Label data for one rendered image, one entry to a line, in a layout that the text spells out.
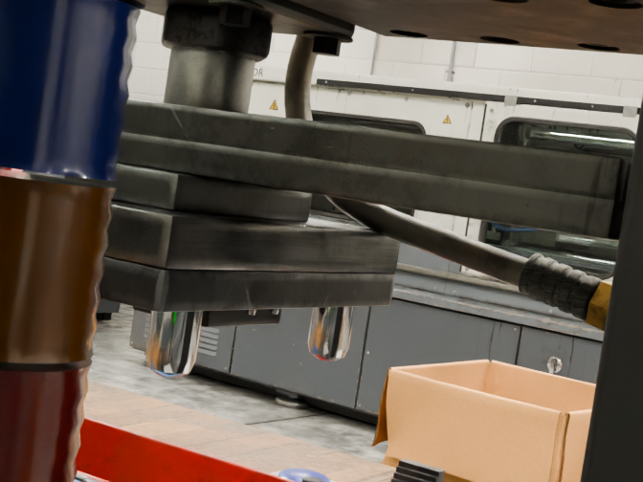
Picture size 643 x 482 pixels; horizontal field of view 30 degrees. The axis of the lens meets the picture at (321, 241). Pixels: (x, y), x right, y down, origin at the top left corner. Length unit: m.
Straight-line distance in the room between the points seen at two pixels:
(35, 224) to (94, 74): 0.03
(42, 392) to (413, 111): 5.51
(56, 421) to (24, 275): 0.03
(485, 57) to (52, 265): 7.60
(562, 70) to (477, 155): 7.15
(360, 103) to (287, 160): 5.43
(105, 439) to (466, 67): 7.05
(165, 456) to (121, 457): 0.04
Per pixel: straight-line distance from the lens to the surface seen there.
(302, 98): 0.60
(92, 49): 0.23
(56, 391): 0.23
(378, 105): 5.83
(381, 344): 5.72
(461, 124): 5.58
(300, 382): 5.99
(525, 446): 2.80
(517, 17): 0.45
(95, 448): 0.91
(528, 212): 0.41
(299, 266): 0.51
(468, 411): 2.86
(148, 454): 0.88
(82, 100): 0.23
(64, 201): 0.23
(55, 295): 0.23
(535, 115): 5.37
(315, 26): 0.52
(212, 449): 1.13
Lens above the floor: 1.16
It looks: 3 degrees down
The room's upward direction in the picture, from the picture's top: 8 degrees clockwise
